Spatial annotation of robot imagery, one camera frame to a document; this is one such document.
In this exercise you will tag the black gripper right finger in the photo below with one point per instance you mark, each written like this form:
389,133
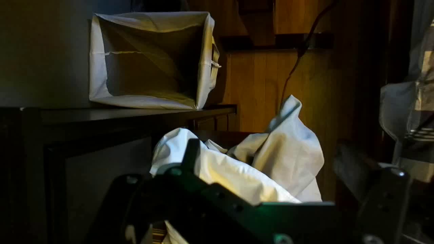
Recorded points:
382,191

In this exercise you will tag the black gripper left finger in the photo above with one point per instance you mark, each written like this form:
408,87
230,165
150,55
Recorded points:
135,202

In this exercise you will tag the white cloth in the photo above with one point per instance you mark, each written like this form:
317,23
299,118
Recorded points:
277,165

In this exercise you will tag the black dresser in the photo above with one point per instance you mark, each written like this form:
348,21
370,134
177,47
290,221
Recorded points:
56,165

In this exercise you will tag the white fabric storage bin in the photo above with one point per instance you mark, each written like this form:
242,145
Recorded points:
154,59

